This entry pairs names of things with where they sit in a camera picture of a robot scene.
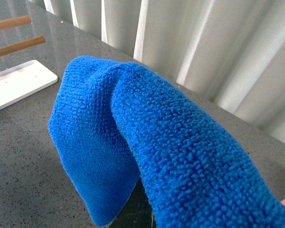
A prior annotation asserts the white rack base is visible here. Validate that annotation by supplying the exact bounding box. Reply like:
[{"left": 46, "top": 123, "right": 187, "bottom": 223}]
[{"left": 0, "top": 60, "right": 58, "bottom": 110}]

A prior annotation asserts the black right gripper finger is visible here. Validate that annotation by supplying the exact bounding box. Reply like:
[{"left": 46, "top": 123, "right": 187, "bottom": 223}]
[{"left": 113, "top": 178, "right": 155, "bottom": 228}]

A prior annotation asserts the wooden rod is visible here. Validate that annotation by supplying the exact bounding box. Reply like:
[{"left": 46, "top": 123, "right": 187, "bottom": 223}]
[
  {"left": 0, "top": 15, "right": 32, "bottom": 31},
  {"left": 0, "top": 36, "right": 46, "bottom": 57}
]

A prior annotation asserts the upper wooden rod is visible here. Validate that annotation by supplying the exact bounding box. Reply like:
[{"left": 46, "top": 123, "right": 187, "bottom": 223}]
[{"left": 0, "top": 15, "right": 32, "bottom": 31}]

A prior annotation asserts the blue microfiber cloth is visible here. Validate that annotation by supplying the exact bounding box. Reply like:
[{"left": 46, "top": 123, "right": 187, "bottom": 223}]
[{"left": 48, "top": 56, "right": 285, "bottom": 228}]

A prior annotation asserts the lower wooden rod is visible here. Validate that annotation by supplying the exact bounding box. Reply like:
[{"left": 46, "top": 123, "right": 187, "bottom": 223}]
[{"left": 0, "top": 36, "right": 46, "bottom": 57}]

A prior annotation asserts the white pleated curtain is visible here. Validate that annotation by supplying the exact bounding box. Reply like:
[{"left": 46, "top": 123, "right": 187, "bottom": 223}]
[{"left": 36, "top": 0, "right": 285, "bottom": 143}]

